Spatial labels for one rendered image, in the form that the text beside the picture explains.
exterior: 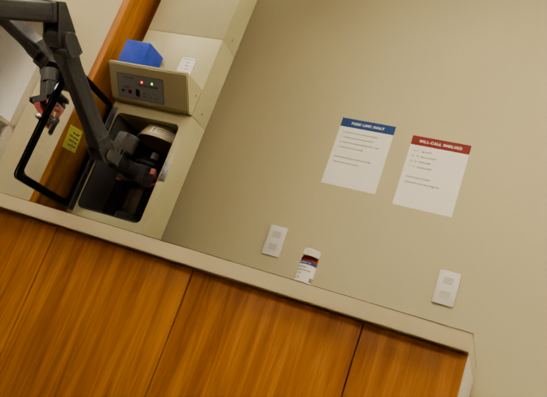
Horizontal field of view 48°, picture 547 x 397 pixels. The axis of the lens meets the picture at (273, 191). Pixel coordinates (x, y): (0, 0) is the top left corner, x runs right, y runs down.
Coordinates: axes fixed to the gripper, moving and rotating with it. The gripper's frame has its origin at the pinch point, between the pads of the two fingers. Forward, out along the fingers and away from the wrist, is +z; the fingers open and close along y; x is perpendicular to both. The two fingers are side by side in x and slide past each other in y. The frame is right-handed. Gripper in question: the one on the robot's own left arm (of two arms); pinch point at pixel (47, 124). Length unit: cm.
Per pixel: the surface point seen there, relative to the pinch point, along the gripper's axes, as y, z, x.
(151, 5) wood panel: -27, -58, -23
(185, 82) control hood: -42.7, -10.7, -9.1
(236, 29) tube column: -58, -38, -23
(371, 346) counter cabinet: -89, 83, 14
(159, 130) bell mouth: -28.1, -3.0, -22.6
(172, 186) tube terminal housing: -31.2, 17.8, -24.6
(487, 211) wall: -132, 35, -53
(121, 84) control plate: -18.3, -19.2, -14.6
